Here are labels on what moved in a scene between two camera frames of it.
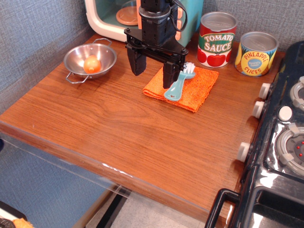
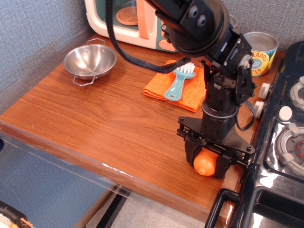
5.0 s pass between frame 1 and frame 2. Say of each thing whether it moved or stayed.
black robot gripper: moved
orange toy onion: moved
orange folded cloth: stayed
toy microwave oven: stayed
